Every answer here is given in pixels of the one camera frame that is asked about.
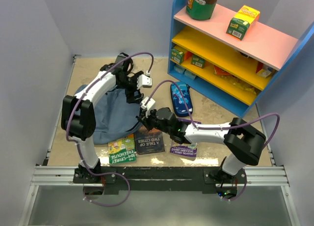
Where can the green box left shelf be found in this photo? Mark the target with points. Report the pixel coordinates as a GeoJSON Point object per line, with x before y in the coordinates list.
{"type": "Point", "coordinates": [177, 54]}

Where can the blue student backpack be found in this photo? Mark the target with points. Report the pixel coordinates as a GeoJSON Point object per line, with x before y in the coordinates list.
{"type": "Point", "coordinates": [101, 111]}

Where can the colourful wooden shelf unit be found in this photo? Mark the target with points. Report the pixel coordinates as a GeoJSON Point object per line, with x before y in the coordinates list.
{"type": "Point", "coordinates": [208, 40]}

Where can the green box middle shelf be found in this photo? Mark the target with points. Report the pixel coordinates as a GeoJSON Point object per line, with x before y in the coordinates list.
{"type": "Point", "coordinates": [198, 61]}

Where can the green brown canister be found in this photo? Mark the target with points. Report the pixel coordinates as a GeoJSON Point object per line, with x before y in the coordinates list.
{"type": "Point", "coordinates": [200, 9]}

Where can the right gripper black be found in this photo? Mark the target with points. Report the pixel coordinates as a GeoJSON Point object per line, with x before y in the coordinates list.
{"type": "Point", "coordinates": [145, 121]}

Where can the yellow snack bag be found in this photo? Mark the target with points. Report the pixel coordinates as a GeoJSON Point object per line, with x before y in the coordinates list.
{"type": "Point", "coordinates": [242, 84]}

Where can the dark tale book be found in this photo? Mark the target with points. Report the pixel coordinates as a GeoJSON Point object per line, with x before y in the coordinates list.
{"type": "Point", "coordinates": [148, 142]}

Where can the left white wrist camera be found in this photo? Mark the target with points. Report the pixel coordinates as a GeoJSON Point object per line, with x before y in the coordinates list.
{"type": "Point", "coordinates": [144, 81]}

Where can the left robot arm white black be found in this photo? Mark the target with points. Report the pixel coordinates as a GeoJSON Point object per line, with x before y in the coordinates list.
{"type": "Point", "coordinates": [89, 160]}

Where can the light blue box left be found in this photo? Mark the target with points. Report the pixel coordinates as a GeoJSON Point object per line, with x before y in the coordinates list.
{"type": "Point", "coordinates": [179, 69]}

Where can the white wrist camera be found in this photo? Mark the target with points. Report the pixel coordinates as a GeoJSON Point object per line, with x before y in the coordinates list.
{"type": "Point", "coordinates": [144, 81]}
{"type": "Point", "coordinates": [147, 105]}

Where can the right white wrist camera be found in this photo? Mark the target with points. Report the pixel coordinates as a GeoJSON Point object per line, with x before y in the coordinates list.
{"type": "Point", "coordinates": [147, 105]}

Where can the green treehouse book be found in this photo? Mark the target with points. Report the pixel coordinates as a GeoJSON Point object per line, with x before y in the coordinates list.
{"type": "Point", "coordinates": [122, 150]}

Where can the yellow green carton box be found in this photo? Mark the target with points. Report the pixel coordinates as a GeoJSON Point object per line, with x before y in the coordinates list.
{"type": "Point", "coordinates": [242, 22]}

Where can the red yellow box right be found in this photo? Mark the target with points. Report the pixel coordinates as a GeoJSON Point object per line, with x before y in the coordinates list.
{"type": "Point", "coordinates": [264, 70]}

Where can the light blue box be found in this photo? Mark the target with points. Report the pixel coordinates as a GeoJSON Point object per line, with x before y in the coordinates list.
{"type": "Point", "coordinates": [190, 75]}
{"type": "Point", "coordinates": [179, 69]}

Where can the aluminium frame rail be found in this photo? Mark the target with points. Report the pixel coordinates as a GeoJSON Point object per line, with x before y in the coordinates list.
{"type": "Point", "coordinates": [54, 200]}

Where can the blue patterned pencil case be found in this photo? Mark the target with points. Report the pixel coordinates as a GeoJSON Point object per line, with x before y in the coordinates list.
{"type": "Point", "coordinates": [181, 104]}

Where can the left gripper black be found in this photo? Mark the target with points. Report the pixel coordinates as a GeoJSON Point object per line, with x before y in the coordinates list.
{"type": "Point", "coordinates": [131, 98]}

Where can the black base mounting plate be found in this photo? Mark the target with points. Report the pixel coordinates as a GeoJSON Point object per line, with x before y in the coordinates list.
{"type": "Point", "coordinates": [207, 180]}

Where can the orange snack packet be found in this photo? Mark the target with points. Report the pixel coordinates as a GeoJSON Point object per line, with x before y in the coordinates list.
{"type": "Point", "coordinates": [220, 72]}

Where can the light blue box right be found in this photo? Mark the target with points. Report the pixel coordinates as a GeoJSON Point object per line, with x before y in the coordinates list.
{"type": "Point", "coordinates": [190, 75]}

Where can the purple treehouse book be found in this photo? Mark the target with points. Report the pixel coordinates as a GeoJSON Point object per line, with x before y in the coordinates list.
{"type": "Point", "coordinates": [188, 151]}

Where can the green box shelf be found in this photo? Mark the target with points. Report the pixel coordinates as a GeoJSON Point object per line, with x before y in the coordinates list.
{"type": "Point", "coordinates": [177, 54]}
{"type": "Point", "coordinates": [198, 61]}

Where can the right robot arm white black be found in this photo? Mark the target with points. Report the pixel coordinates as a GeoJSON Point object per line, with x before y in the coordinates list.
{"type": "Point", "coordinates": [243, 140]}

